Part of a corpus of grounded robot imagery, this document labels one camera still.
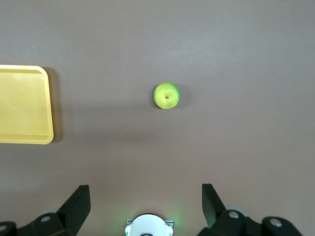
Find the yellow plastic tray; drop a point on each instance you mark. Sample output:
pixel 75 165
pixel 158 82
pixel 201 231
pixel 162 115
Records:
pixel 23 105

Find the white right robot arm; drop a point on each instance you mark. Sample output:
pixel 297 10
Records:
pixel 147 224

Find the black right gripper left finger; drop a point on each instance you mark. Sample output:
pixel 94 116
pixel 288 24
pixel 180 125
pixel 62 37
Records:
pixel 71 211

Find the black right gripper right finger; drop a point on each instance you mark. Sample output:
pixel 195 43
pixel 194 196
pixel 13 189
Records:
pixel 214 211

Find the green apple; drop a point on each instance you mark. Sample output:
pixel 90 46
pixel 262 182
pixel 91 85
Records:
pixel 166 96

